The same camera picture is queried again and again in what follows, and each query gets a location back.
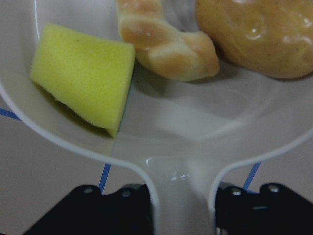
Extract toy croissant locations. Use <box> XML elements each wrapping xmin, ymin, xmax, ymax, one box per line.
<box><xmin>115</xmin><ymin>0</ymin><xmax>220</xmax><ymax>82</ymax></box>

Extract yellow sponge piece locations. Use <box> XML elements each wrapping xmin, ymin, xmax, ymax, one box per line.
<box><xmin>30</xmin><ymin>23</ymin><xmax>135</xmax><ymax>138</ymax></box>

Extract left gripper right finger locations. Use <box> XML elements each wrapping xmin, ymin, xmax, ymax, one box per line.
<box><xmin>215</xmin><ymin>183</ymin><xmax>313</xmax><ymax>235</ymax></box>

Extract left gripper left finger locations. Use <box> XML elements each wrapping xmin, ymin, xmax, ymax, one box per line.
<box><xmin>25</xmin><ymin>184</ymin><xmax>154</xmax><ymax>235</ymax></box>

